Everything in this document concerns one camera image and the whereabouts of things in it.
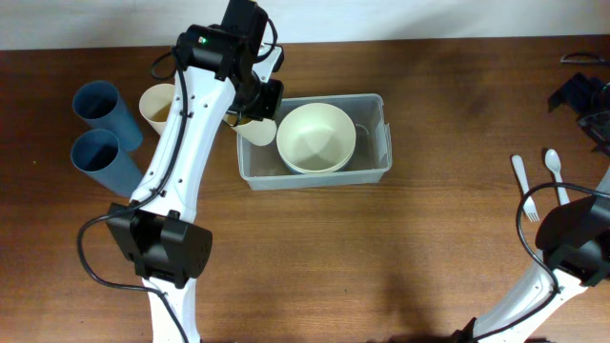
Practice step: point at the cream cup front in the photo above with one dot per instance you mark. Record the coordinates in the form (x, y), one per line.
(259, 133)

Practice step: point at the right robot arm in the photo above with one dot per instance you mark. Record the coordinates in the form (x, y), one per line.
(570, 256)

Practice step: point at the white plastic spoon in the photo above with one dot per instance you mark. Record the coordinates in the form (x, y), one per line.
(553, 164)

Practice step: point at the white plastic fork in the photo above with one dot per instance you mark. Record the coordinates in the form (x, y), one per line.
(529, 204)

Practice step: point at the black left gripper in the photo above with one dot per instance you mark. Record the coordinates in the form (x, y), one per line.
(270, 110)

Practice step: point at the blue cup back left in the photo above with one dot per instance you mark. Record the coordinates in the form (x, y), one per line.
(101, 106)

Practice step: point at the cream cup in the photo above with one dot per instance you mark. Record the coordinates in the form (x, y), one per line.
(155, 104)
(259, 133)

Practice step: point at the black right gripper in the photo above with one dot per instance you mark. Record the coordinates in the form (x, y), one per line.
(575, 93)

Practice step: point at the blue cup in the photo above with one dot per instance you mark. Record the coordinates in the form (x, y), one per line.
(101, 106)
(98, 154)

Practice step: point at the blue cup front left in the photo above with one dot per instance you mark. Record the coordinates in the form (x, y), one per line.
(98, 154)

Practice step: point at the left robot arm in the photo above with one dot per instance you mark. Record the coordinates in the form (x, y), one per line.
(220, 69)

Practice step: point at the cream bowl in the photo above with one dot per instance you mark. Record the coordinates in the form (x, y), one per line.
(306, 162)
(315, 127)

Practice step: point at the cream cup back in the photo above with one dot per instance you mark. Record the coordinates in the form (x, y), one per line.
(155, 104)

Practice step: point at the clear plastic container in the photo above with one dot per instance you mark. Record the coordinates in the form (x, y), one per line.
(263, 169)

